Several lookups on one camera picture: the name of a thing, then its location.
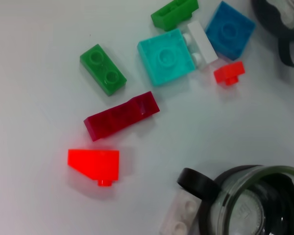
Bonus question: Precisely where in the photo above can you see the glass teacup with black sleeve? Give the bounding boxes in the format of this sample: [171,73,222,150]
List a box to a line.
[177,165,294,235]
[251,0,294,69]

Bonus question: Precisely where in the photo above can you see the dark red long toy brick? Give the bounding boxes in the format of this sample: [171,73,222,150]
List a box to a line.
[83,91,160,142]

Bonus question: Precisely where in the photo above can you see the cyan square toy brick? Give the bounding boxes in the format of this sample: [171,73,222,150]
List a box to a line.
[137,28,196,87]

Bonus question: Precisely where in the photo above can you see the flat green two-stud brick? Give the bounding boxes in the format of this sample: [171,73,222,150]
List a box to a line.
[79,44,127,96]

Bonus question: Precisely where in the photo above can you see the bright red sloped toy brick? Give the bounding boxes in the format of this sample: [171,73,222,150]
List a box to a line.
[68,148,120,187]

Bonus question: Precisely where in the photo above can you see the small red toy brick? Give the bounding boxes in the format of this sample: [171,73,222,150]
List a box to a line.
[213,61,245,86]

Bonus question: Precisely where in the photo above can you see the white toy brick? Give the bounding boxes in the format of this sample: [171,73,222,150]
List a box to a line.
[182,21,219,71]

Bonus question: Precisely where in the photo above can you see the clear two-stud toy brick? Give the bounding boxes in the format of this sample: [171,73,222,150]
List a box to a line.
[159,189,203,235]

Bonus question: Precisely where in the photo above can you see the thick green toy brick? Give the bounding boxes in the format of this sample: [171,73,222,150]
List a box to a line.
[150,0,199,32]

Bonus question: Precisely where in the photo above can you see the blue square toy brick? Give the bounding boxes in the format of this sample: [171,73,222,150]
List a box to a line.
[204,0,257,61]

